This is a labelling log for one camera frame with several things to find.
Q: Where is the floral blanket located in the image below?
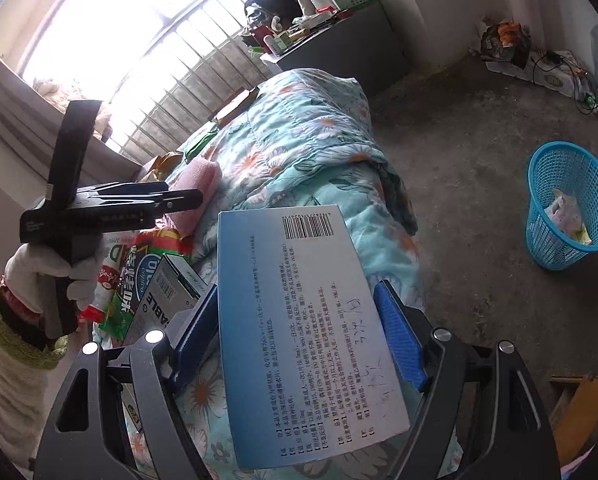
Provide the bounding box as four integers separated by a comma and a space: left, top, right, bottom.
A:
91, 70, 420, 480

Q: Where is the blue plastic basket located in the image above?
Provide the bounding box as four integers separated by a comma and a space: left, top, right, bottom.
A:
526, 141, 598, 272

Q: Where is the white cable box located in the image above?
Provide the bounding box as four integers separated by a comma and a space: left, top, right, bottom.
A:
121, 254, 215, 433

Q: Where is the black bag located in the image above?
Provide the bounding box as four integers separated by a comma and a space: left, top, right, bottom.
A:
244, 0, 302, 36

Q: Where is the green chip bag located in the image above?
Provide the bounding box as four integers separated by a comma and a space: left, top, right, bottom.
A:
98, 227, 196, 342

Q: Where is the blue medicine box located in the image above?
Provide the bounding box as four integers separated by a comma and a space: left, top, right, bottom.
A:
217, 203, 411, 472

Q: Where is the person's left forearm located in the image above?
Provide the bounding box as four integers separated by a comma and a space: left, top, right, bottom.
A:
0, 285, 70, 468

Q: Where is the white flat box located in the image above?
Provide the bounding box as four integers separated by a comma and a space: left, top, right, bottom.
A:
486, 50, 595, 98

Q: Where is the pink towel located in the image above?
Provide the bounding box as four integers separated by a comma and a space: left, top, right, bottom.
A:
166, 160, 223, 238

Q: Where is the wooden stool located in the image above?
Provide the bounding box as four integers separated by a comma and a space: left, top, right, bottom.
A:
549, 375, 598, 468

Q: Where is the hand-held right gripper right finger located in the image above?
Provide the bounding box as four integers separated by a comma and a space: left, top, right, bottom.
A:
374, 280, 562, 480

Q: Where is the red thermos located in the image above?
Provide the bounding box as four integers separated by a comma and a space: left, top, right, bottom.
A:
251, 22, 275, 53

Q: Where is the green snack packet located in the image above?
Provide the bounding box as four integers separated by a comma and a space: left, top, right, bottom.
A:
184, 127, 220, 158

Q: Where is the dark snack bag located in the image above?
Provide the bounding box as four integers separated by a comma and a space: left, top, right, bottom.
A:
482, 22, 532, 68

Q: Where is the hanging beige garment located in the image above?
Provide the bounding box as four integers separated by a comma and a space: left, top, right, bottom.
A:
31, 76, 114, 141

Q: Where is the brown flat snack packet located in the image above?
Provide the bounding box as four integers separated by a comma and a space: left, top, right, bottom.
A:
214, 87, 260, 123

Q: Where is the grey curtain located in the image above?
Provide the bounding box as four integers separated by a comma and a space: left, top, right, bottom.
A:
0, 42, 144, 171

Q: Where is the white wrapper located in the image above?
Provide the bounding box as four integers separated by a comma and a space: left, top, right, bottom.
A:
544, 187, 582, 236

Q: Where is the person's left hand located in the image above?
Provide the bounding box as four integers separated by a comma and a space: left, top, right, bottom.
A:
4, 237, 110, 328

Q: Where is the clear bottle with red cap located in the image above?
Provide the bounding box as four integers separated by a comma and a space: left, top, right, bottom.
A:
79, 242, 130, 323

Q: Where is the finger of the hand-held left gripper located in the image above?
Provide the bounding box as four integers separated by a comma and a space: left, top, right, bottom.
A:
79, 189, 203, 221
76, 183, 171, 201

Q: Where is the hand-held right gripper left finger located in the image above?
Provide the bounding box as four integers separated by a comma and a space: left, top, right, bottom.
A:
34, 284, 220, 480

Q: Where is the metal window railing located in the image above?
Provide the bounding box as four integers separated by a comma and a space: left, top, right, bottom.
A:
99, 0, 280, 161

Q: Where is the yellow brown snack packet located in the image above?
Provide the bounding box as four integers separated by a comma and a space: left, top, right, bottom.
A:
141, 151, 186, 185

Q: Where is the black cable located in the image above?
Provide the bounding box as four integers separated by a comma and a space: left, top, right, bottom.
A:
529, 47, 598, 116

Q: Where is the grey cabinet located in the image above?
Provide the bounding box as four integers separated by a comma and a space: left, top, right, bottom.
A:
261, 0, 410, 98

